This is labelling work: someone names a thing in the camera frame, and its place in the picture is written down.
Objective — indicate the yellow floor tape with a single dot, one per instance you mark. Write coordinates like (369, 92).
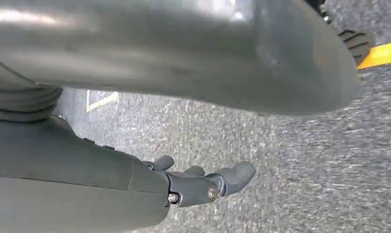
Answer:
(383, 54)

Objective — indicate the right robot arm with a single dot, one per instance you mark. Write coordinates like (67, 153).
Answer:
(22, 104)

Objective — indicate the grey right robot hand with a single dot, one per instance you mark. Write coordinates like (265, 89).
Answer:
(182, 51)

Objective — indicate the black robot foot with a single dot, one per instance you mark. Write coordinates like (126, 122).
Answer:
(356, 45)

